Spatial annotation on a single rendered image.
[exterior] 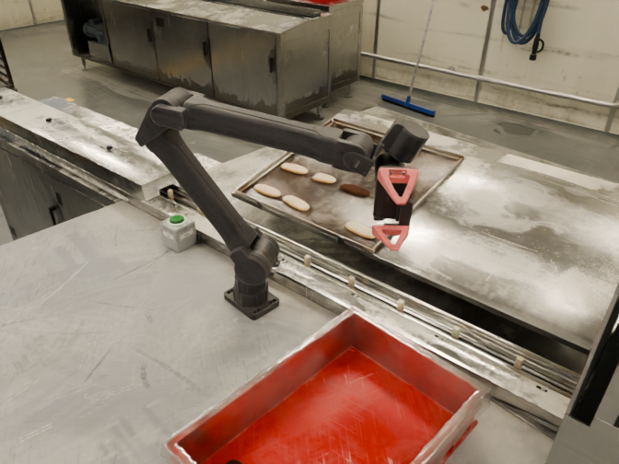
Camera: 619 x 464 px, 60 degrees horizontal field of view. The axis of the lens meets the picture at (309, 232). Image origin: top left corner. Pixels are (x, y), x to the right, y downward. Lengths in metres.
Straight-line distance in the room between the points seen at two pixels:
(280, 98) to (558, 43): 2.22
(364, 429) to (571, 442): 0.35
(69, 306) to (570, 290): 1.17
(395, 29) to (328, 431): 4.68
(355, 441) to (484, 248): 0.61
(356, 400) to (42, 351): 0.69
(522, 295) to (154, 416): 0.83
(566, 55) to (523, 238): 3.48
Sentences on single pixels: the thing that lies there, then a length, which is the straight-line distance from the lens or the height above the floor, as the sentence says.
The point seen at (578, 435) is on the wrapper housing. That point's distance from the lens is 0.94.
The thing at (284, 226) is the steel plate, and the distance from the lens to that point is 1.59.
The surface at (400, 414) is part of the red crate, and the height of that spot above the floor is 0.82.
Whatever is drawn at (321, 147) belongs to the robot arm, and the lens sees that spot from 1.01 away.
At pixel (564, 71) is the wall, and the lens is 4.86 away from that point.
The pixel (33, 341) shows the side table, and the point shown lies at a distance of 1.36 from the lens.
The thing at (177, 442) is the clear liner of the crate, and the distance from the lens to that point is 0.94.
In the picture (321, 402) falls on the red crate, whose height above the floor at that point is 0.82.
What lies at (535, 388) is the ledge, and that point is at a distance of 1.16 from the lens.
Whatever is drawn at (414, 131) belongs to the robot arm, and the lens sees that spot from 0.99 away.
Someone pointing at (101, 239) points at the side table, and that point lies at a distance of 1.64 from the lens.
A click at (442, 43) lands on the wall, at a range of 5.20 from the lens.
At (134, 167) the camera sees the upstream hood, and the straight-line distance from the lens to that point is 1.80.
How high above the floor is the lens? 1.67
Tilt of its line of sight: 33 degrees down
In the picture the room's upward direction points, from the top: straight up
